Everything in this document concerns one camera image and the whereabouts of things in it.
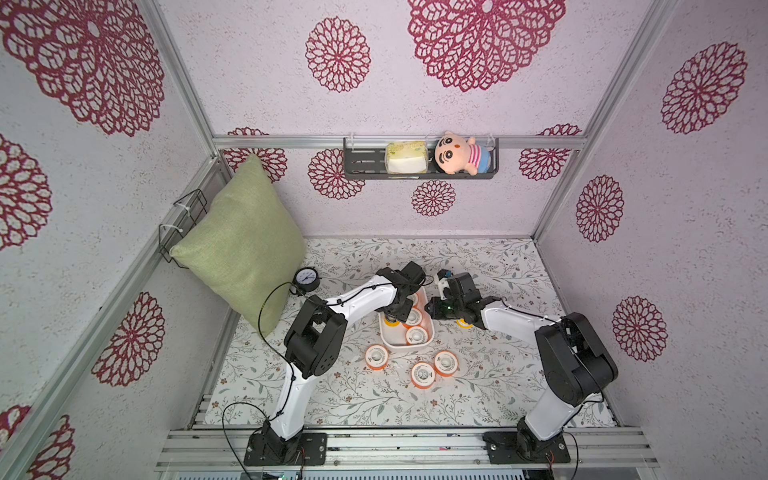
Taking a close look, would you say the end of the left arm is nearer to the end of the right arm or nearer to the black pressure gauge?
the end of the right arm

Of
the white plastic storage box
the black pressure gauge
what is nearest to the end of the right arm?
the white plastic storage box

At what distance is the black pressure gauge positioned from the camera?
1.06 metres

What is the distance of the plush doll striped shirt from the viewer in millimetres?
868

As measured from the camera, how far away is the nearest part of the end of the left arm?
0.70 metres
